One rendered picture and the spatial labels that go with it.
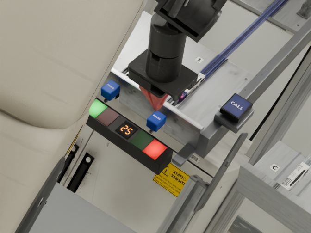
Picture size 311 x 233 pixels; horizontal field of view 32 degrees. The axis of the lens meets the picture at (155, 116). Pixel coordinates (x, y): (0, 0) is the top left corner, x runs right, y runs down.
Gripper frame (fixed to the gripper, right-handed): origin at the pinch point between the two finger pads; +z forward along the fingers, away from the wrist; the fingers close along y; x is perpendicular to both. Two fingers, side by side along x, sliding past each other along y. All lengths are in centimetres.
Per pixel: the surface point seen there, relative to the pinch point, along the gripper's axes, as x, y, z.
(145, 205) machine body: -5.0, 2.8, 45.6
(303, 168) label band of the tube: 0.0, -27.2, -7.1
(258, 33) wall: -162, 45, 120
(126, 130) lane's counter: 4.9, 2.9, 4.9
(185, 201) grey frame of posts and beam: 4.7, -11.8, 13.9
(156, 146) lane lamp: 4.2, -3.5, 4.9
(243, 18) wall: -164, 57, 117
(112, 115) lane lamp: 4.1, 6.9, 4.8
